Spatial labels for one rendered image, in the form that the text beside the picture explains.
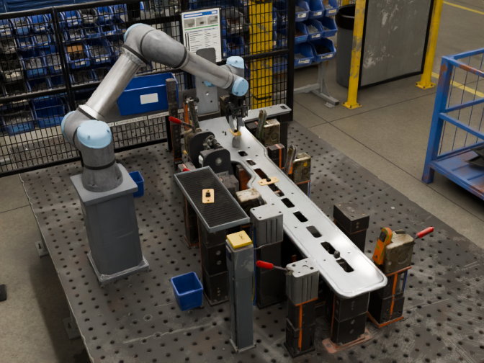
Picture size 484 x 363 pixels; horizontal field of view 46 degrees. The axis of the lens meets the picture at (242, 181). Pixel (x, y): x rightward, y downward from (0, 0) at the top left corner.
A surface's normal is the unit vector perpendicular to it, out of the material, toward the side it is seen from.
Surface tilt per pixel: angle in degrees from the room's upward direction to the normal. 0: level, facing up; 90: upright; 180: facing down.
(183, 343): 0
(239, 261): 90
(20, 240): 0
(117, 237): 90
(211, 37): 90
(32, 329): 0
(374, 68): 91
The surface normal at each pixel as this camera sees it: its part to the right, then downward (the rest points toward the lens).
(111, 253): 0.47, 0.45
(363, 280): -0.03, -0.85
